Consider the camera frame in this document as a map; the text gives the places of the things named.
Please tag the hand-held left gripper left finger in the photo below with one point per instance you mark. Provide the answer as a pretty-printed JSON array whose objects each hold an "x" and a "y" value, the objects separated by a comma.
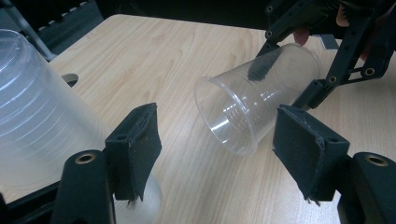
[{"x": 134, "y": 149}]

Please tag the small grey object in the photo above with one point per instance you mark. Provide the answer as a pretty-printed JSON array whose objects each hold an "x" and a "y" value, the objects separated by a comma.
[{"x": 330, "y": 42}]

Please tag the stack of clear plastic cups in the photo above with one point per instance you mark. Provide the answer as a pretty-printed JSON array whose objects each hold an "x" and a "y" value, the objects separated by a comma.
[{"x": 37, "y": 118}]

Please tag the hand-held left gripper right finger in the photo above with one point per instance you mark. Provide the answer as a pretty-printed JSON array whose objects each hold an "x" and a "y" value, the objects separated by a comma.
[{"x": 306, "y": 149}]

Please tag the grey metal stand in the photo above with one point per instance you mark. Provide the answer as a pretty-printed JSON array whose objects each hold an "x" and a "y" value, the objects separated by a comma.
[{"x": 29, "y": 34}]

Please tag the single clear plastic cup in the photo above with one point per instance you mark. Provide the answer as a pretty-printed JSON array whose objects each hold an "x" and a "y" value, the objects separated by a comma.
[{"x": 249, "y": 102}]

